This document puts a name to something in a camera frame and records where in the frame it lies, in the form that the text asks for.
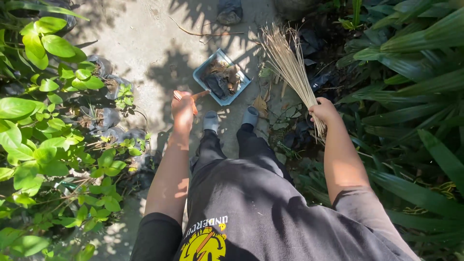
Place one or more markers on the dry leaves and black debris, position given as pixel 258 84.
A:
pixel 222 80

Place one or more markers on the grey left slipper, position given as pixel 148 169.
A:
pixel 211 120

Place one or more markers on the person's left hand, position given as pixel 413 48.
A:
pixel 183 110

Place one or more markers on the black trousers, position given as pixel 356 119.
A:
pixel 232 148

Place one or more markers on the dark stone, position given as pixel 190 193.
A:
pixel 229 12

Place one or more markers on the dry twig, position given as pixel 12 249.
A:
pixel 203 32

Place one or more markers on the grey right slipper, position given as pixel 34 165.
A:
pixel 250 116

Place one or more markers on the row of black nursery bags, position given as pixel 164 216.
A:
pixel 108 116

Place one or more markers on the broad-leaf green shrub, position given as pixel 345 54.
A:
pixel 40 130

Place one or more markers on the person's right fingers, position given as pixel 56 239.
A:
pixel 314 110

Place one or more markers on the stick broom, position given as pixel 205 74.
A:
pixel 292 67

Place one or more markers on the person's left fingers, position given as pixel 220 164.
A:
pixel 181 97

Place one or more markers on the person's right hand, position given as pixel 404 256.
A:
pixel 323 110

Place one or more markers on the long-leaf green plants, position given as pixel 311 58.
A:
pixel 406 108

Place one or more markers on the fallen dry leaf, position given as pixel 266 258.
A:
pixel 260 104

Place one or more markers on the grey slipper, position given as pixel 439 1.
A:
pixel 250 116
pixel 211 120

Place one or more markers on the black printed t-shirt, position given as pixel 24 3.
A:
pixel 275 214

